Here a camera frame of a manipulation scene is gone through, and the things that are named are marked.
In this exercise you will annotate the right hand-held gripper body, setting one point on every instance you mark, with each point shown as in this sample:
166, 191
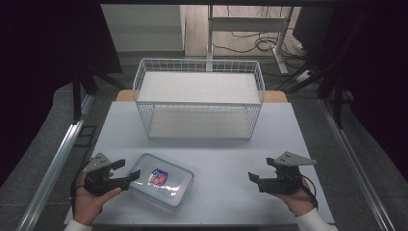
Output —
285, 183

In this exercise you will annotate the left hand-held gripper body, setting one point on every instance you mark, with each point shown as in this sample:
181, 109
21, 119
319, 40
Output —
96, 181

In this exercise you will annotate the clear plastic container blue rim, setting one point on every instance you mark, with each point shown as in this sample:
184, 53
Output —
166, 192

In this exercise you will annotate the person's right hand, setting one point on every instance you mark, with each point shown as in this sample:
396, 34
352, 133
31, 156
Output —
298, 202

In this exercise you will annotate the person's left hand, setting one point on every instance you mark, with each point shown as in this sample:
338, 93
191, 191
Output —
85, 207

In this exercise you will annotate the black stand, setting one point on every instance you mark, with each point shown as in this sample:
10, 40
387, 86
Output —
77, 96
336, 96

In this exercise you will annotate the white power strip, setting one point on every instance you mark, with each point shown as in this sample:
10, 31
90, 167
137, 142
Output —
304, 76

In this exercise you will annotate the white cabinet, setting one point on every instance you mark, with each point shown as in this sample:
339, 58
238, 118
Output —
142, 27

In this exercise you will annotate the aluminium rail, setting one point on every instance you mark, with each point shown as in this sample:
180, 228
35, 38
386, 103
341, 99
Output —
356, 163
51, 173

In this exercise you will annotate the white metal desk frame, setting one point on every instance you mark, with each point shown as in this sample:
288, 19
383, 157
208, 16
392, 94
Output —
247, 24

